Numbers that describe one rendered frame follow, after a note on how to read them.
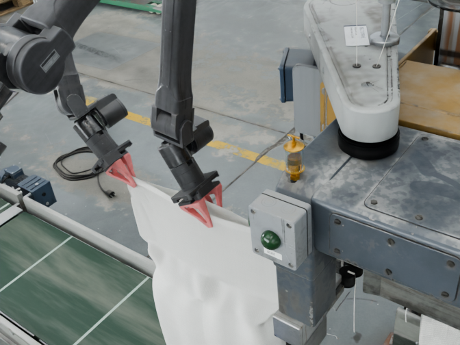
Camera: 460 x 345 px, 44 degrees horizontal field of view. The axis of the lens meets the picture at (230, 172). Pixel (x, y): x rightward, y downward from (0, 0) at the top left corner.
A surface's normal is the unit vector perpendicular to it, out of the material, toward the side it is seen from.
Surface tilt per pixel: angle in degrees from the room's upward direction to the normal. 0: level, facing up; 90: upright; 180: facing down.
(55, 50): 95
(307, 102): 90
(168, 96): 78
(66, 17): 87
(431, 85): 0
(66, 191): 0
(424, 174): 0
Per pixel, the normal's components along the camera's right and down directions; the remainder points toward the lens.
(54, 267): -0.10, -0.81
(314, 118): -0.59, 0.52
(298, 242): 0.80, 0.29
